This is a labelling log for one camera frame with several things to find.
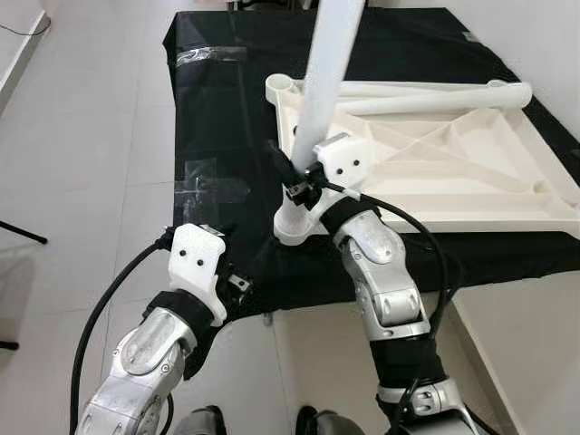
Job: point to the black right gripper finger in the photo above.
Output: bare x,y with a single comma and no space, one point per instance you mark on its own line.
279,161

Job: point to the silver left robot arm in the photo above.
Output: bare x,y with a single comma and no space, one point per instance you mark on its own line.
136,362

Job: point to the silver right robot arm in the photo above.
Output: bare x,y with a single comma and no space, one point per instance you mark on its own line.
385,281

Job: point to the black tablecloth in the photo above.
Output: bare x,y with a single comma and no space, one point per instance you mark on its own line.
236,109

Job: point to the clear tape strip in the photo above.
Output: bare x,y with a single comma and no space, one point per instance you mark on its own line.
213,54

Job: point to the white plastic table top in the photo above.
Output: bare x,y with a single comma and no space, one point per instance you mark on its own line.
453,172

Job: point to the black folding chair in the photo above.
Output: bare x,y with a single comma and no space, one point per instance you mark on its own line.
23,231

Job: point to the grey tape piece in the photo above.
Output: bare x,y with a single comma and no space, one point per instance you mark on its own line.
471,36

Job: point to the grey tape patch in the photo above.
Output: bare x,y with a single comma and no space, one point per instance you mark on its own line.
573,145

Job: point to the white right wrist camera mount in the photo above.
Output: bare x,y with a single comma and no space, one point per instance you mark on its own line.
343,159

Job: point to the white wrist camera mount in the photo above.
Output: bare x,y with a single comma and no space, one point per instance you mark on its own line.
343,159
195,258

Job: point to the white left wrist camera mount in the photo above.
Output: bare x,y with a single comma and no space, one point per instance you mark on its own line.
195,258

